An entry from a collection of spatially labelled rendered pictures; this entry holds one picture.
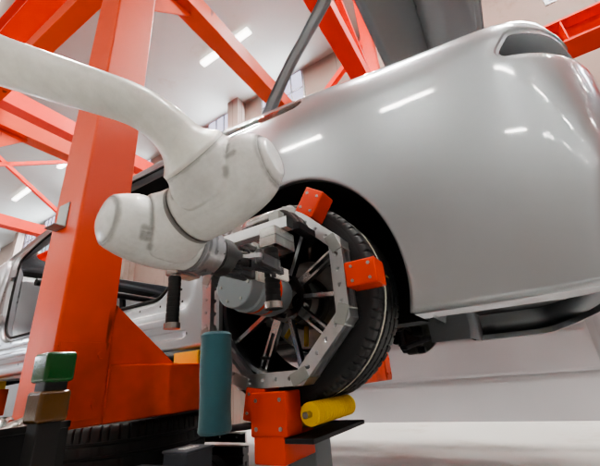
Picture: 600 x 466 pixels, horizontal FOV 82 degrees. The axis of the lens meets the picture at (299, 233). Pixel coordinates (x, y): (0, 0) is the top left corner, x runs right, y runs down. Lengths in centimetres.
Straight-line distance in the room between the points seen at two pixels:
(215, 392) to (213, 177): 69
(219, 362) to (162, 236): 57
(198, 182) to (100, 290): 82
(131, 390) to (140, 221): 83
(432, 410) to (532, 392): 108
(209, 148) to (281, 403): 74
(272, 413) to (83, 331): 59
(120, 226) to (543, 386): 450
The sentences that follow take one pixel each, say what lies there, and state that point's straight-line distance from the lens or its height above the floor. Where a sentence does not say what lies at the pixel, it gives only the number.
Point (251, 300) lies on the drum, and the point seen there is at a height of 80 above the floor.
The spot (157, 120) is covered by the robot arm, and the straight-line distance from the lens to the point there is 49.
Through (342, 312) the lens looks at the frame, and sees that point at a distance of 95.
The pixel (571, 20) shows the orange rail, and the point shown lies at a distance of 413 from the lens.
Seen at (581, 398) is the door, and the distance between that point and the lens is 472.
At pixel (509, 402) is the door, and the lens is 473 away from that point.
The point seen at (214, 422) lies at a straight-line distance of 103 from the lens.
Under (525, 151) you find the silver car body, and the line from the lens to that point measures 115.
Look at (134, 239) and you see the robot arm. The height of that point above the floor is 80.
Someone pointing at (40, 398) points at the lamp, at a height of 60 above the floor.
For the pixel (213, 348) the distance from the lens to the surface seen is 104.
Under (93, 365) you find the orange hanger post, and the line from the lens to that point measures 121.
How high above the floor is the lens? 60
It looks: 23 degrees up
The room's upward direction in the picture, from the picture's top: 5 degrees counter-clockwise
